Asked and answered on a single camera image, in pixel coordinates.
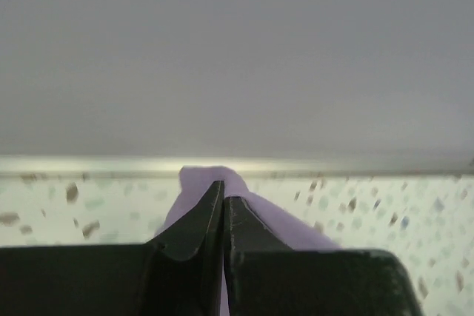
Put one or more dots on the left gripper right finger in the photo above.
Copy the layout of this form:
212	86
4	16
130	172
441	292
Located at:
265	276

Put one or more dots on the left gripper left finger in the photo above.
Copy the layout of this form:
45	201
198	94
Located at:
178	272

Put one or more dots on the purple t shirt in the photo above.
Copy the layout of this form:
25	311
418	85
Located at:
195	181

